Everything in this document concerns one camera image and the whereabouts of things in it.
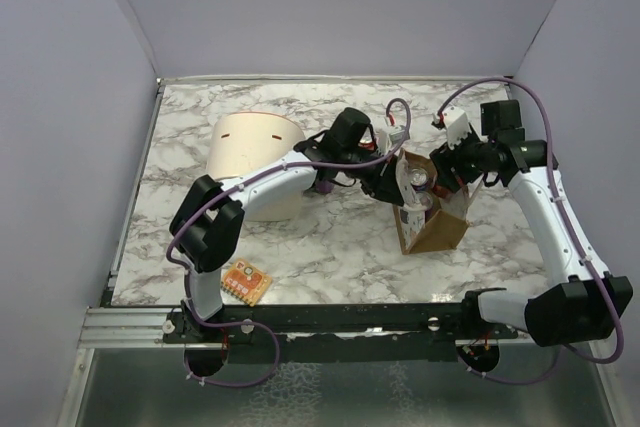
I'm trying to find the purple soda can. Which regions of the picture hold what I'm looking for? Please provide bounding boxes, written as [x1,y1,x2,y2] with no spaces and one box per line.
[415,191,434,212]
[314,181,334,195]

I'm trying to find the white cylindrical bucket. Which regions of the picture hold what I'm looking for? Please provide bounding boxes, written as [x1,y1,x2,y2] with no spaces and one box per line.
[207,111,304,222]

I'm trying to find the purple soda can carried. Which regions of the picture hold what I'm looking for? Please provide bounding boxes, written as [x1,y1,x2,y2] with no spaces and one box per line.
[409,167,431,191]

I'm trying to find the orange snack packet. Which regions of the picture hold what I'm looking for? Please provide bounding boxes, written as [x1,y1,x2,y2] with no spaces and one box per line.
[220,259,272,307]

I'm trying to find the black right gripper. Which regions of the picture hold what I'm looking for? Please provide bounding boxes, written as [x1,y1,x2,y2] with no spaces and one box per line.
[431,123,496,191]

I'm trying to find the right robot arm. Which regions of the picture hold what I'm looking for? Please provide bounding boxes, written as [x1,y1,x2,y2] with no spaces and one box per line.
[430,100,633,347]

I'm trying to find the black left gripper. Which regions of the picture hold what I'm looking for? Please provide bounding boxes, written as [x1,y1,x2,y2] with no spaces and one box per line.
[341,147,404,206]

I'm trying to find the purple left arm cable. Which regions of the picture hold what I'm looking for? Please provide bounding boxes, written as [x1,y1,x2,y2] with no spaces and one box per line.
[166,98,412,388]

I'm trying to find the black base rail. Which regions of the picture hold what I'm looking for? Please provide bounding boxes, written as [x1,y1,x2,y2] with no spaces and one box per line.
[163,303,517,364]

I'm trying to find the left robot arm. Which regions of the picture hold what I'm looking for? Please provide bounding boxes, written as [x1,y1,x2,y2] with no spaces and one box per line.
[166,108,409,342]

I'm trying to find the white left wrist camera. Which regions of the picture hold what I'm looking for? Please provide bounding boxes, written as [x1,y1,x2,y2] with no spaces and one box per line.
[375,125,405,154]

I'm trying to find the aluminium frame rail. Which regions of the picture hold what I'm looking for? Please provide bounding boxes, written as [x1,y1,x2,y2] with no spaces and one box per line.
[79,300,609,348]

